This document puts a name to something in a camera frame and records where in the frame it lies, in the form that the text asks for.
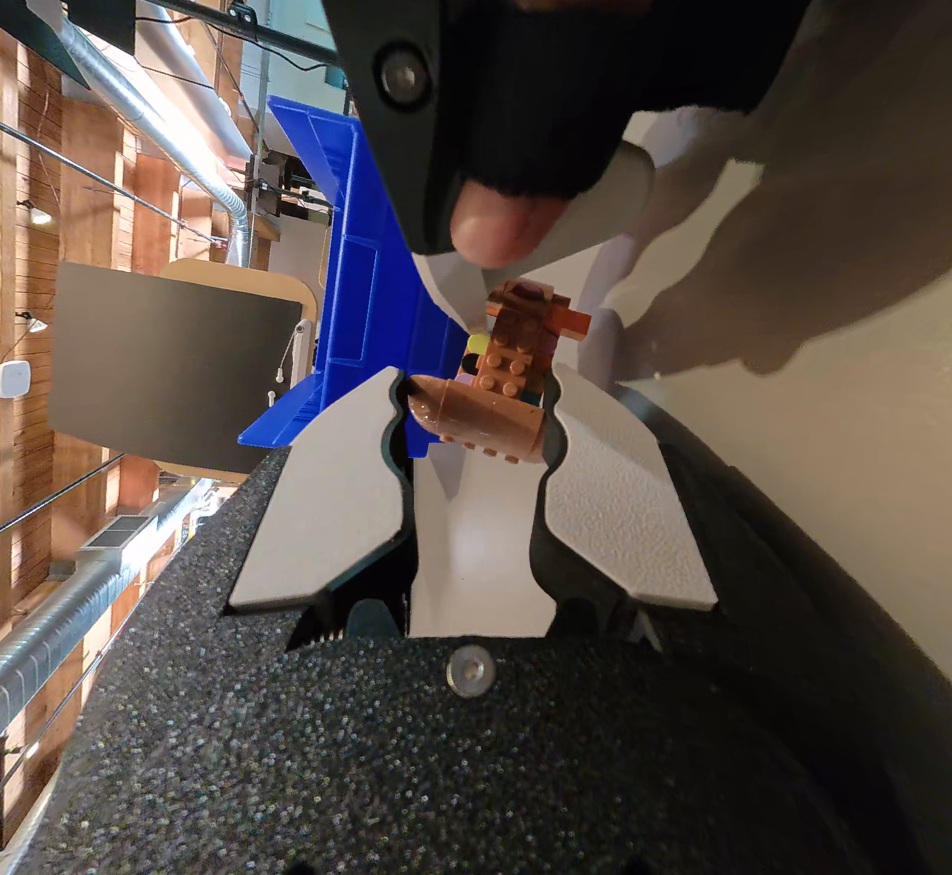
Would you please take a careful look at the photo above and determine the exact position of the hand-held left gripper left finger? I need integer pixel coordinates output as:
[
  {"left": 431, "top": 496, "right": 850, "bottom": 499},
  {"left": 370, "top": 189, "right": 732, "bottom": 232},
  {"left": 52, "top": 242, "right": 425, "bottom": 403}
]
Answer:
[{"left": 227, "top": 366, "right": 415, "bottom": 612}]

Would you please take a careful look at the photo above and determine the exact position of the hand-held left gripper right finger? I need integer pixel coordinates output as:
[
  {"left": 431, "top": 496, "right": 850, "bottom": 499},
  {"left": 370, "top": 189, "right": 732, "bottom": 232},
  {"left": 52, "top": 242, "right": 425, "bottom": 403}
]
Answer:
[{"left": 543, "top": 363, "right": 720, "bottom": 610}]

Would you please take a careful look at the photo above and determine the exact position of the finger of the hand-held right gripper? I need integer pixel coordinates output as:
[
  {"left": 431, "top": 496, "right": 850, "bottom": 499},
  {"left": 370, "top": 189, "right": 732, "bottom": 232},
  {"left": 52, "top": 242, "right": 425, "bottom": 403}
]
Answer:
[{"left": 414, "top": 252, "right": 493, "bottom": 334}]

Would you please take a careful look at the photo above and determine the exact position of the blue plastic bin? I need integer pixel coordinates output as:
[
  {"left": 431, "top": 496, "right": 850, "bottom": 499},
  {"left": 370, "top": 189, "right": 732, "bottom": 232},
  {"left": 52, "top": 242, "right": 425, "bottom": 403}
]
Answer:
[{"left": 238, "top": 95, "right": 471, "bottom": 461}]

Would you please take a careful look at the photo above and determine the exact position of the brown brick-built toy animal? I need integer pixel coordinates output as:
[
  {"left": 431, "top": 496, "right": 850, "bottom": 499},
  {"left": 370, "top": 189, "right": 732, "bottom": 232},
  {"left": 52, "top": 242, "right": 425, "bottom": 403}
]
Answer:
[{"left": 408, "top": 280, "right": 594, "bottom": 464}]

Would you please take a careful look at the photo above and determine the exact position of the black wood-edged divider panel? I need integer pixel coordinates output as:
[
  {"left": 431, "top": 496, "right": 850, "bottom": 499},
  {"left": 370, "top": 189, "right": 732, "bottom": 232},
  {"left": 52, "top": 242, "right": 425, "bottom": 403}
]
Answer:
[{"left": 47, "top": 257, "right": 321, "bottom": 483}]

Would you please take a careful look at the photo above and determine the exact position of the black tripod stand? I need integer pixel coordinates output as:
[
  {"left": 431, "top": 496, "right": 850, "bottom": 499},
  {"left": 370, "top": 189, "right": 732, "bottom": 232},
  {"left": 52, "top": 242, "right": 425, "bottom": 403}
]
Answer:
[{"left": 136, "top": 0, "right": 343, "bottom": 66}]

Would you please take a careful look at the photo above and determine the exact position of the silver ventilation duct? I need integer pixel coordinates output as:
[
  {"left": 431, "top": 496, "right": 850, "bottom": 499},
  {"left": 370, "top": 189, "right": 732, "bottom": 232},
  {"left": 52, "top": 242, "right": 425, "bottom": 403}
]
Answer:
[
  {"left": 0, "top": 496, "right": 217, "bottom": 727},
  {"left": 59, "top": 19, "right": 251, "bottom": 267}
]

